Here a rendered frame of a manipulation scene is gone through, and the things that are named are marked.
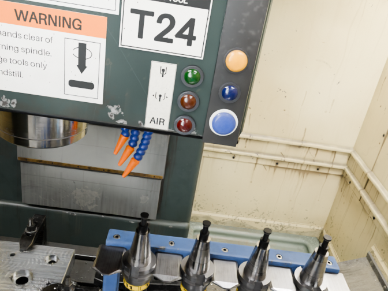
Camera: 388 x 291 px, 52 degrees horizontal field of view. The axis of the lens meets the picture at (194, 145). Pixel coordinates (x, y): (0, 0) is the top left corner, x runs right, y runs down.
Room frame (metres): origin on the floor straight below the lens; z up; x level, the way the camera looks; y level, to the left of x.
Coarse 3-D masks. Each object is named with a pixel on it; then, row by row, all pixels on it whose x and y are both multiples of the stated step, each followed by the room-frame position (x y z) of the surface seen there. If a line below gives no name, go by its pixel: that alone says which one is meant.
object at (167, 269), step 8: (160, 256) 0.59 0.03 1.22; (168, 256) 0.59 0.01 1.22; (176, 256) 0.59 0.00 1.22; (160, 264) 0.57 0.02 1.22; (168, 264) 0.57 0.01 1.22; (176, 264) 0.57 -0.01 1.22; (160, 272) 0.55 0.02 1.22; (168, 272) 0.55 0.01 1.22; (176, 272) 0.55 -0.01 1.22; (168, 280) 0.53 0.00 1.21; (176, 280) 0.54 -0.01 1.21
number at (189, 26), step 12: (156, 12) 0.46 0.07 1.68; (168, 12) 0.46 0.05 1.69; (180, 12) 0.46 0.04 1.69; (192, 12) 0.46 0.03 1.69; (156, 24) 0.46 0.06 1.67; (168, 24) 0.46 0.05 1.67; (180, 24) 0.46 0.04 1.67; (192, 24) 0.46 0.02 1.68; (156, 36) 0.46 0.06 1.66; (168, 36) 0.46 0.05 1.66; (180, 36) 0.46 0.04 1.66; (192, 36) 0.46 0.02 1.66; (180, 48) 0.46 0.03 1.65; (192, 48) 0.46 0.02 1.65
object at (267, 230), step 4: (264, 228) 0.58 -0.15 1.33; (268, 228) 0.58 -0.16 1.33; (264, 232) 0.57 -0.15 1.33; (268, 232) 0.57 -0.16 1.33; (264, 236) 0.57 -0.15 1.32; (268, 236) 0.57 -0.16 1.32; (260, 240) 0.58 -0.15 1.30; (264, 240) 0.57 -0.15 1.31; (268, 240) 0.58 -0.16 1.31; (260, 244) 0.57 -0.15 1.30; (264, 244) 0.57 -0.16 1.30; (264, 248) 0.57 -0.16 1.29
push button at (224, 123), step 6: (222, 114) 0.46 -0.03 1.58; (228, 114) 0.46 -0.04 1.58; (216, 120) 0.46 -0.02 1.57; (222, 120) 0.46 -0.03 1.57; (228, 120) 0.46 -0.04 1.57; (234, 120) 0.46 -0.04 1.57; (216, 126) 0.46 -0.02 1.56; (222, 126) 0.46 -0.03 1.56; (228, 126) 0.46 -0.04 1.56; (234, 126) 0.46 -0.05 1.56; (216, 132) 0.46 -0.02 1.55; (222, 132) 0.46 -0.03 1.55; (228, 132) 0.46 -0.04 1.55
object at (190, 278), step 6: (186, 258) 0.58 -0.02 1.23; (210, 264) 0.58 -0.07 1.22; (186, 270) 0.55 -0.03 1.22; (210, 270) 0.56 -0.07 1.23; (186, 276) 0.54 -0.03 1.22; (192, 276) 0.54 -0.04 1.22; (198, 276) 0.55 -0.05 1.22; (204, 276) 0.55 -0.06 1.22; (210, 276) 0.55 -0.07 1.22; (186, 282) 0.54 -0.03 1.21; (192, 282) 0.54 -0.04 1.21; (198, 282) 0.55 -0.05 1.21; (204, 282) 0.55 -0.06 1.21; (210, 282) 0.56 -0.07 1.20
